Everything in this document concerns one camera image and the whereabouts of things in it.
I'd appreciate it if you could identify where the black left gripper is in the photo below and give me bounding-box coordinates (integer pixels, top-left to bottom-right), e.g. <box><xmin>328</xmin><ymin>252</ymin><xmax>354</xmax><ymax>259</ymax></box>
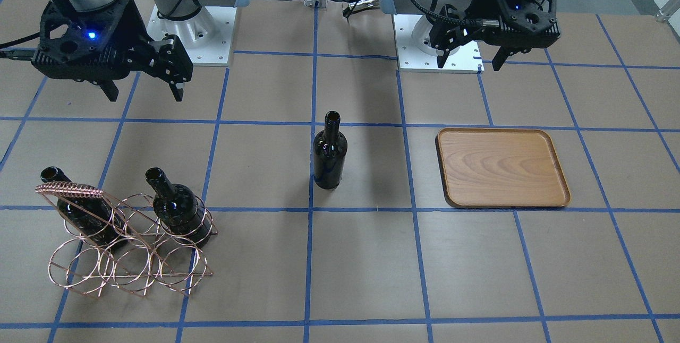
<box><xmin>429</xmin><ymin>0</ymin><xmax>560</xmax><ymax>71</ymax></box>

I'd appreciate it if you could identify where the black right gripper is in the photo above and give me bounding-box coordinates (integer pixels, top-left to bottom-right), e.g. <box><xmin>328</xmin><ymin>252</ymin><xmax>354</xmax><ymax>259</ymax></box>
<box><xmin>31</xmin><ymin>0</ymin><xmax>193</xmax><ymax>102</ymax></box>

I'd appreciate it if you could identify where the dark wine bottle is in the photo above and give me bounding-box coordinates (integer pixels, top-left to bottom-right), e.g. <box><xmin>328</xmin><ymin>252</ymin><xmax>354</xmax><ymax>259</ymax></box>
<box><xmin>145</xmin><ymin>167</ymin><xmax>210</xmax><ymax>248</ymax></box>
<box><xmin>57</xmin><ymin>197</ymin><xmax>128</xmax><ymax>253</ymax></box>
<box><xmin>313</xmin><ymin>111</ymin><xmax>347</xmax><ymax>189</ymax></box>

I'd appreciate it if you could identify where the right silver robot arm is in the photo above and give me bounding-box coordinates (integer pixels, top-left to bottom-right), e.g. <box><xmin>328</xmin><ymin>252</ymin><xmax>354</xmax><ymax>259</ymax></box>
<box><xmin>29</xmin><ymin>0</ymin><xmax>250</xmax><ymax>101</ymax></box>

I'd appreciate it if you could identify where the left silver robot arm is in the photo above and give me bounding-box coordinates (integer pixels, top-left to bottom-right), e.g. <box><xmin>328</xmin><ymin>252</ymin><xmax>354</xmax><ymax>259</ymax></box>
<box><xmin>379</xmin><ymin>0</ymin><xmax>561</xmax><ymax>74</ymax></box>

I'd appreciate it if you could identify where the wooden tray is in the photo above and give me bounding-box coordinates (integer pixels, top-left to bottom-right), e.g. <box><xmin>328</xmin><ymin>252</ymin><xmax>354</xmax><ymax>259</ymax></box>
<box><xmin>436</xmin><ymin>127</ymin><xmax>571</xmax><ymax>208</ymax></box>

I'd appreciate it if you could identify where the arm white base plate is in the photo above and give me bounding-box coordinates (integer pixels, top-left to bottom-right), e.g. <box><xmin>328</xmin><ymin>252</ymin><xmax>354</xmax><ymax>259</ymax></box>
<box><xmin>393</xmin><ymin>14</ymin><xmax>484</xmax><ymax>74</ymax></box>
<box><xmin>147</xmin><ymin>6</ymin><xmax>239</xmax><ymax>67</ymax></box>

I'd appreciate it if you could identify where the copper wire bottle basket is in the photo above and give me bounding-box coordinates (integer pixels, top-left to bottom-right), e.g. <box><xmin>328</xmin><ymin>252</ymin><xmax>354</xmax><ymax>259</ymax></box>
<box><xmin>36</xmin><ymin>182</ymin><xmax>214</xmax><ymax>297</ymax></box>

